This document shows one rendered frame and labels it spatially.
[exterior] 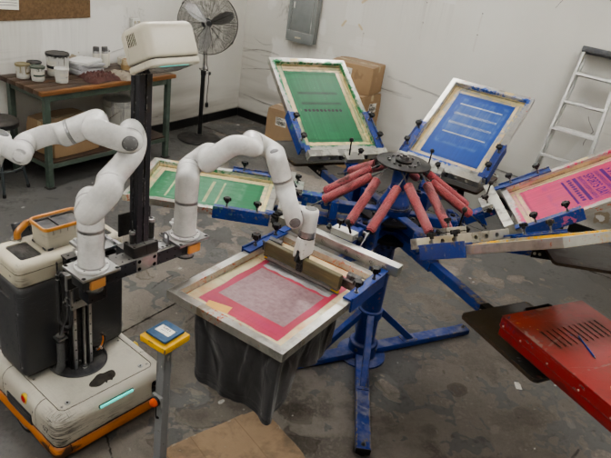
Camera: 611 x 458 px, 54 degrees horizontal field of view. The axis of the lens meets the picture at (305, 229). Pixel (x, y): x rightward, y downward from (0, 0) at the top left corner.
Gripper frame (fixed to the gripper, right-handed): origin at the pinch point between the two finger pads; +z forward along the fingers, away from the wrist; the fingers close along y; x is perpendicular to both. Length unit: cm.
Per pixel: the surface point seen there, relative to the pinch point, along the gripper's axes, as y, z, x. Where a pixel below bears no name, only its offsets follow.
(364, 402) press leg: -48, 96, 27
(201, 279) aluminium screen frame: 37.8, 3.0, -25.0
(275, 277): 8.8, 6.0, -7.4
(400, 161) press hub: -86, -31, 0
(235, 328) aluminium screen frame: 54, 3, 7
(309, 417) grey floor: -22, 101, 8
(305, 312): 20.9, 5.9, 17.8
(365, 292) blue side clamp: -4.9, 1.3, 30.6
